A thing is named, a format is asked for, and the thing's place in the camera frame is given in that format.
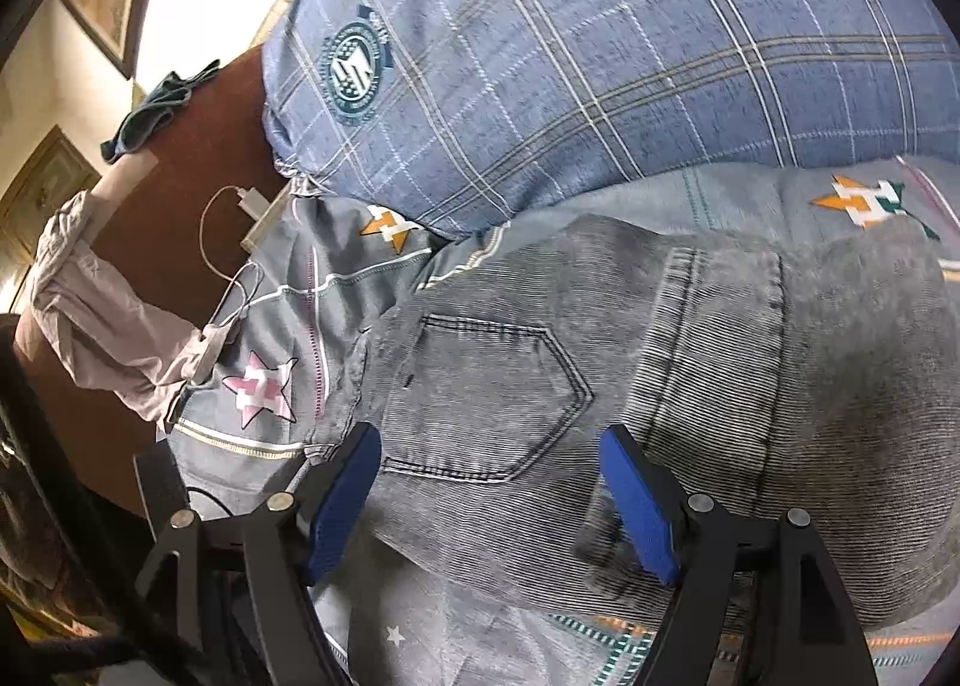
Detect grey denim pants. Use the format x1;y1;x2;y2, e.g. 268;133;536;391
309;216;958;627

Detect grey patterned bed sheet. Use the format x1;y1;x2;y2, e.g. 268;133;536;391
171;156;958;684

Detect pinkish grey draped cloth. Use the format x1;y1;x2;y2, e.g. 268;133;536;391
28;190;236;432

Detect white power bank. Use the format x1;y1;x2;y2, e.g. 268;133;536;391
238;185;290;254

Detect brown wooden headboard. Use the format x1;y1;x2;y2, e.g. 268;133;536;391
13;47;283;516

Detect teal cloth on headboard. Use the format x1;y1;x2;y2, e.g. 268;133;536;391
99;60;220;164

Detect blue plaid pillow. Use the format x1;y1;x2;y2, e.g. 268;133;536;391
262;0;958;234

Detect white charger cable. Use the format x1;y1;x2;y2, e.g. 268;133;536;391
179;184;266;387

